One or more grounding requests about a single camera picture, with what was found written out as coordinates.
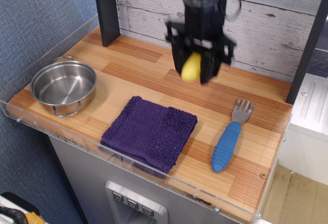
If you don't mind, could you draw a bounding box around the stainless steel pot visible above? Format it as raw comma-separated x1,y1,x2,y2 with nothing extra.
30,56,97,117

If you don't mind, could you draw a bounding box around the yellow toy corn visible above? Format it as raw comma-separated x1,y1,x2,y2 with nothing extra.
181,52,201,82

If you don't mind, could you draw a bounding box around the black post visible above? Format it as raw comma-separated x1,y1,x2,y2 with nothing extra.
285,0,327,105
96,0,120,47

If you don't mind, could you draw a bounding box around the grey toy fridge cabinet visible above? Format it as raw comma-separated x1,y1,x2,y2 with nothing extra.
48,134,241,224

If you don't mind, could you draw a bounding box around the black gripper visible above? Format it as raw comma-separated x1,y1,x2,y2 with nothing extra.
166,0,236,84

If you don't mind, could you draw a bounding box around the yellow tape object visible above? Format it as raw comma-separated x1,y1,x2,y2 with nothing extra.
25,212,46,224

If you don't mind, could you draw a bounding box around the blue handled fork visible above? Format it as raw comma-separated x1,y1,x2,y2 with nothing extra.
211,98,254,173

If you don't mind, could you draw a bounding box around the purple towel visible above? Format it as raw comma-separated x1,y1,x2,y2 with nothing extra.
100,96,197,178

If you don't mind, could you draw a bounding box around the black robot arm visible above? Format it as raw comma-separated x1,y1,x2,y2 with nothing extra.
166,0,236,84

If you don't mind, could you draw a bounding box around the black braided cable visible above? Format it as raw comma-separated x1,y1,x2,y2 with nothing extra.
0,206,28,224

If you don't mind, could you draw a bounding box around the black right post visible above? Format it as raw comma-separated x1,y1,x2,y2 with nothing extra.
285,0,327,105

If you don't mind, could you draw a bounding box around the clear acrylic edge guard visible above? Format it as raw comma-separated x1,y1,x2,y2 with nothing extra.
1,8,295,223

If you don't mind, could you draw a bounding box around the black left post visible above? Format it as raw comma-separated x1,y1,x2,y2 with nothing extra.
96,0,120,47

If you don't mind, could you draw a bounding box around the silver dispenser panel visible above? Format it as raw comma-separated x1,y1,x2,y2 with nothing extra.
105,180,169,223

